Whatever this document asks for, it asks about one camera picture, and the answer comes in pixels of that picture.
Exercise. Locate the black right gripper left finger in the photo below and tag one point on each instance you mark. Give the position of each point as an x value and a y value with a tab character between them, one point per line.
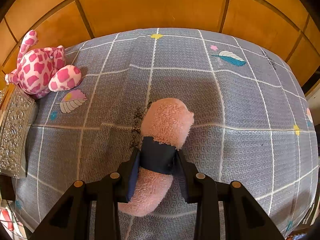
70	217

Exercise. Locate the silver embossed tissue box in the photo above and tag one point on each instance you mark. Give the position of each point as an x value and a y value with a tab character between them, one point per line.
18	112

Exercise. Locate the wooden headboard panelling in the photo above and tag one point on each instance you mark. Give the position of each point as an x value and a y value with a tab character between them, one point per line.
285	27

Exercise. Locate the pink fluffy sock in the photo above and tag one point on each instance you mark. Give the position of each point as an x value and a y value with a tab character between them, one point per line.
164	129

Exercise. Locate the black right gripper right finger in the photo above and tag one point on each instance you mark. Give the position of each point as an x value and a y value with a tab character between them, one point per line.
243	217

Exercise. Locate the pink white spotted plush toy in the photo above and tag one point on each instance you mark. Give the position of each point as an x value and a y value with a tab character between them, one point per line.
42	70

